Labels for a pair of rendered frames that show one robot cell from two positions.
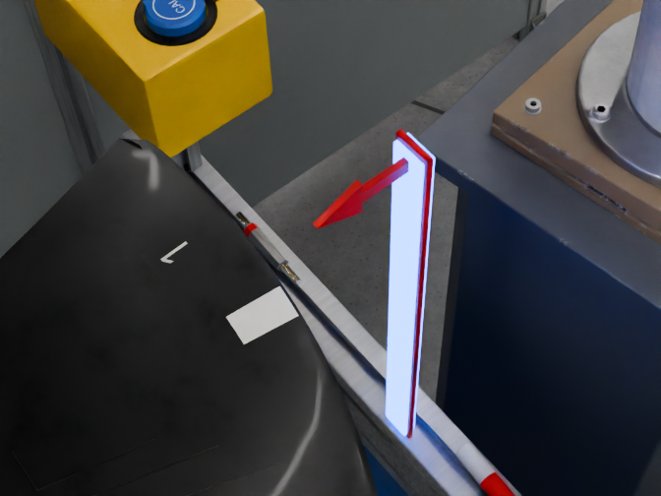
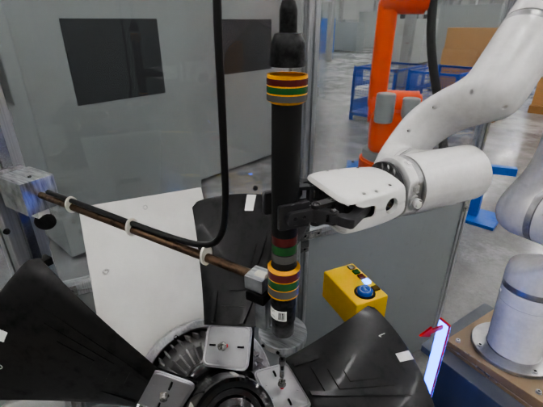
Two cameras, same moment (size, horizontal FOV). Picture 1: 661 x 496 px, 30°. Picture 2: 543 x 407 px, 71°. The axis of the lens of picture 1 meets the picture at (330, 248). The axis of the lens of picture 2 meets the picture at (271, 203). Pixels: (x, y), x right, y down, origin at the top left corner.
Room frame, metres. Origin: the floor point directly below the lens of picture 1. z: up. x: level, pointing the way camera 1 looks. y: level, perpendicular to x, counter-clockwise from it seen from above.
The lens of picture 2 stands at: (-0.25, 0.16, 1.71)
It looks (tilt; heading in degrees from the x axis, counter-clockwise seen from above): 26 degrees down; 13
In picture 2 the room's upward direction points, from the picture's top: straight up
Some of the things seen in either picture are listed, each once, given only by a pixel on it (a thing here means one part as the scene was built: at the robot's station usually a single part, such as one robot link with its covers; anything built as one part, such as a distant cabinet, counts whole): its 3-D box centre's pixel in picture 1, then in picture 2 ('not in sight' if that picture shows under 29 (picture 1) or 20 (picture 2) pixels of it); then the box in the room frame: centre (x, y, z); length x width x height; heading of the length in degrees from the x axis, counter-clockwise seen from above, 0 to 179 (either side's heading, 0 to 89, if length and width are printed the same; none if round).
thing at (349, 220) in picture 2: not in sight; (350, 209); (0.18, 0.16, 1.51); 0.08 x 0.06 x 0.01; 6
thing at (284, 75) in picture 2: not in sight; (287, 88); (0.16, 0.24, 1.65); 0.04 x 0.04 x 0.03
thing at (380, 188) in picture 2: not in sight; (357, 193); (0.23, 0.15, 1.51); 0.11 x 0.10 x 0.07; 127
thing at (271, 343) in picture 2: not in sight; (276, 308); (0.16, 0.25, 1.35); 0.09 x 0.07 x 0.10; 71
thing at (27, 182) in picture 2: not in sight; (27, 190); (0.36, 0.83, 1.39); 0.10 x 0.07 x 0.09; 71
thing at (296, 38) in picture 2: not in sight; (284, 211); (0.16, 0.24, 1.50); 0.04 x 0.04 x 0.46
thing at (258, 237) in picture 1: (268, 248); not in sight; (0.52, 0.05, 0.87); 0.08 x 0.01 x 0.01; 35
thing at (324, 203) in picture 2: not in sight; (333, 208); (0.17, 0.18, 1.51); 0.05 x 0.05 x 0.03; 6
